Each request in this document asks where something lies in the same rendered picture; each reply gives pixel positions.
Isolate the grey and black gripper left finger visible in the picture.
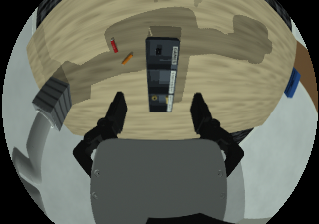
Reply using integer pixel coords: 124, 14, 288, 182
73, 92, 127, 178

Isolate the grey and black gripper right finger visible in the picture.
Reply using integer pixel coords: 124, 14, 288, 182
190, 93, 244, 177

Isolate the dark grey bin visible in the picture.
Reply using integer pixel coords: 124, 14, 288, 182
145, 37, 180, 112

